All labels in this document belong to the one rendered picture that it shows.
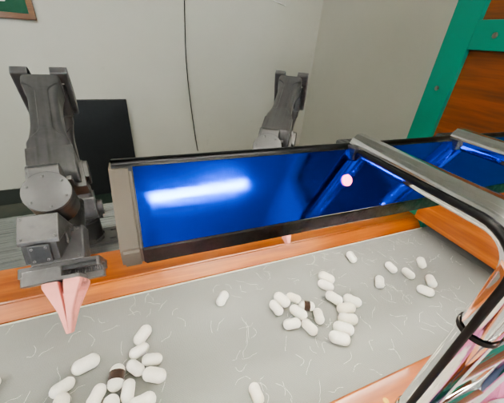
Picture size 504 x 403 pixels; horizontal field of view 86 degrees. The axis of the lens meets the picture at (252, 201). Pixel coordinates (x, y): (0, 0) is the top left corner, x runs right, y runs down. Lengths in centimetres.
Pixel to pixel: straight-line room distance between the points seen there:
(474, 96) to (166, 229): 81
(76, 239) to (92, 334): 19
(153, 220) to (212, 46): 224
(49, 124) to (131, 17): 177
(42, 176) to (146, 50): 193
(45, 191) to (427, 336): 68
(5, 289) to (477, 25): 114
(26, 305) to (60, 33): 190
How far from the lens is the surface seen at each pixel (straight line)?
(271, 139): 54
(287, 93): 74
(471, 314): 25
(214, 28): 242
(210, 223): 22
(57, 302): 49
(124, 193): 21
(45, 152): 56
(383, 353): 59
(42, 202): 44
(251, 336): 54
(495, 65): 88
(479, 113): 88
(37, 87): 67
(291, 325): 54
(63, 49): 233
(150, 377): 50
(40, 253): 42
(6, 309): 67
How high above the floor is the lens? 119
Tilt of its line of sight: 31 degrees down
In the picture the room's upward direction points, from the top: 5 degrees clockwise
